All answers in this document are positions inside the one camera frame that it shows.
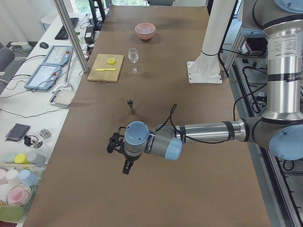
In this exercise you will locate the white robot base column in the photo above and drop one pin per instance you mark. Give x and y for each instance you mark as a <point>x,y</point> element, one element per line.
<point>206,68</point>

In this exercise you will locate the steel cocktail jigger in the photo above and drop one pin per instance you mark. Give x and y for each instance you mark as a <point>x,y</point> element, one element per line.
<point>130,103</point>

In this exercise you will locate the upper blue teach pendant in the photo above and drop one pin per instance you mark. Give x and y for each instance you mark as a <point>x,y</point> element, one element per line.
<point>58,55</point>

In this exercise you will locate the pink bowl of ice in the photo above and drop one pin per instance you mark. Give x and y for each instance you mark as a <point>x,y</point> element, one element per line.
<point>145,31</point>

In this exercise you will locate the lower blue teach pendant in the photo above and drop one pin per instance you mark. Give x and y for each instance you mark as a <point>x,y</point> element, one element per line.
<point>43,78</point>

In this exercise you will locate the pink bowl in glass bowl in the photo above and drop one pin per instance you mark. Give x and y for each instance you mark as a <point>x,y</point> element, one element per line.
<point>19,195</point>

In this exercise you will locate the wooden cutting board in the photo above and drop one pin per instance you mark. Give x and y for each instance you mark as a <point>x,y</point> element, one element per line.
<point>101,63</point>

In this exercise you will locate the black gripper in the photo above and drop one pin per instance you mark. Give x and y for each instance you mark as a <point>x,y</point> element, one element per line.
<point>129,159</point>

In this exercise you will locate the yellow plastic knife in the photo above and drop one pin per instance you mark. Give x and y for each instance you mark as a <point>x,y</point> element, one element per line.
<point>109,69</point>

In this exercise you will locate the yellow lemon slice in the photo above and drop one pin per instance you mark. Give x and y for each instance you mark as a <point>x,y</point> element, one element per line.
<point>111,61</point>

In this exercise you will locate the blue teach pendant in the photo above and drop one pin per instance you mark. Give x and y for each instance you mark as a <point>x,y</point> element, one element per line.
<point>58,55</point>
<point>43,78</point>

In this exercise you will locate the small steel cup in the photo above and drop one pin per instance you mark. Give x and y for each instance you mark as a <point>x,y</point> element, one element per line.
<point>45,134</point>

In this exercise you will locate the stacked pastel cups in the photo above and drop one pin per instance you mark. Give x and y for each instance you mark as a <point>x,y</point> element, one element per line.
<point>26,169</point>

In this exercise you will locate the black power adapter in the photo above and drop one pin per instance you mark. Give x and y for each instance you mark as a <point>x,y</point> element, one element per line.
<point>89,35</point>

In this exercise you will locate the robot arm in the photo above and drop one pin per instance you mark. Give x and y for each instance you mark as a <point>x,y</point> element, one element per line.
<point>279,129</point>

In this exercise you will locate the black computer mouse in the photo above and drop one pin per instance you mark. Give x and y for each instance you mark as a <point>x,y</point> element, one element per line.
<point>44,45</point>

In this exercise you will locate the aluminium frame post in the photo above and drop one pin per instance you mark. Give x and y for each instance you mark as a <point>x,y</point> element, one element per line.
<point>63,13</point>

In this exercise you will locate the green plate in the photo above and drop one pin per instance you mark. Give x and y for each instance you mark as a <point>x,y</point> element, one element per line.
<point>11,213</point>

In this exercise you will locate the clear wine glass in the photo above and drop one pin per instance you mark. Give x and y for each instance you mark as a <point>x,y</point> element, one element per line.
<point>133,58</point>

